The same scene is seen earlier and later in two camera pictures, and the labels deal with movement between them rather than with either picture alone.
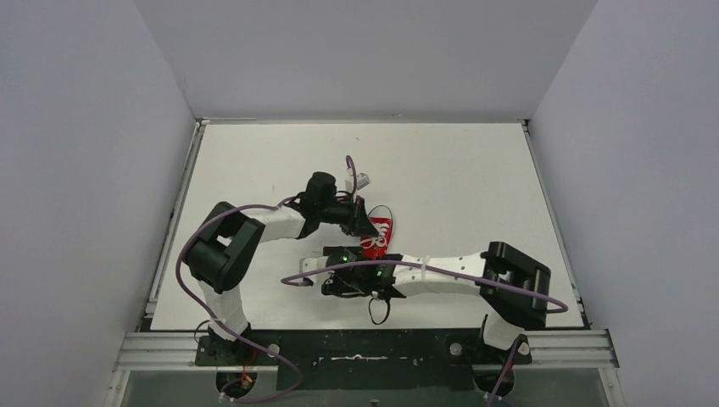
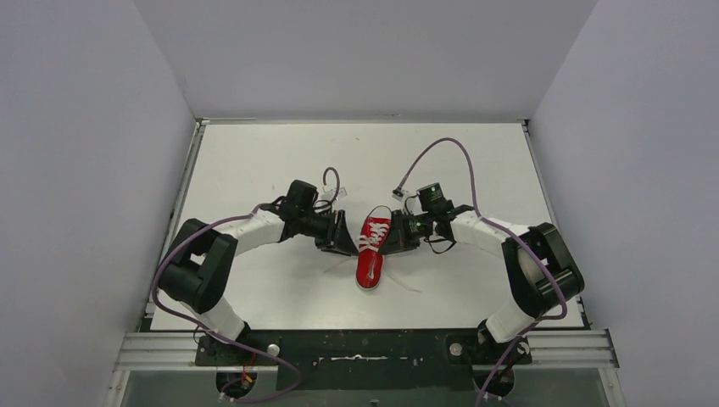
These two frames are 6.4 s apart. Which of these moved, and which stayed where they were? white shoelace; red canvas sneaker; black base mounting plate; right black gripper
Moved: right black gripper
Stayed: white shoelace; red canvas sneaker; black base mounting plate
